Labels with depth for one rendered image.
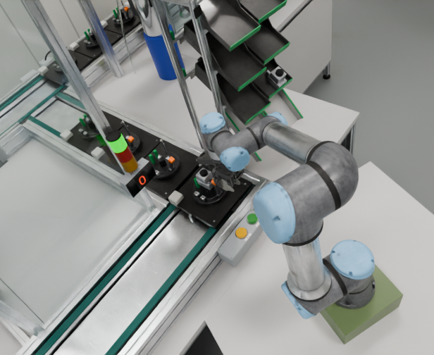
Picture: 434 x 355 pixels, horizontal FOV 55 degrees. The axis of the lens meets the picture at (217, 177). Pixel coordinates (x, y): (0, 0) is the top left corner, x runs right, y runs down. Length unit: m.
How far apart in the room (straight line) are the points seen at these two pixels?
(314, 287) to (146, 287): 0.68
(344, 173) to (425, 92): 2.64
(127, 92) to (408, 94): 2.06
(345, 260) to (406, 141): 1.98
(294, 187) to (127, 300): 0.92
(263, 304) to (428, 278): 0.55
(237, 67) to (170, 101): 0.85
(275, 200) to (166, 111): 1.46
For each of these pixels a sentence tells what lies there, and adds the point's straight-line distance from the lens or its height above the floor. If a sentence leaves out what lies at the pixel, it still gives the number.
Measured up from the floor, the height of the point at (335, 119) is 0.86.
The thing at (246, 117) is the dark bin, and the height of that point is 1.20.
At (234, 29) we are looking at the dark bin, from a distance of 1.38.
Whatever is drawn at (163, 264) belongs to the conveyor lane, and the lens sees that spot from 1.58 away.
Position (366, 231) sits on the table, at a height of 0.86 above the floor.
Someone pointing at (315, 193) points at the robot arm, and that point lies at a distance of 0.82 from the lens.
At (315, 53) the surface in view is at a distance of 3.16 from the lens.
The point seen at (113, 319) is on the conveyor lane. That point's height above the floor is 0.92.
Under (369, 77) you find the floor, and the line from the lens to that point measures 3.55.
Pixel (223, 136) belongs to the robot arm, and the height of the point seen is 1.41.
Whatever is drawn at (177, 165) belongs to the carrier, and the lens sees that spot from 1.74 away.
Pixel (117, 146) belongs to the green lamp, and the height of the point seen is 1.39.
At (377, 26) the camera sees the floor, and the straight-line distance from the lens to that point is 4.11.
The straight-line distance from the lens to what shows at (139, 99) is 2.34.
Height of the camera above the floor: 2.25
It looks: 50 degrees down
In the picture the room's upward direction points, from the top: 18 degrees counter-clockwise
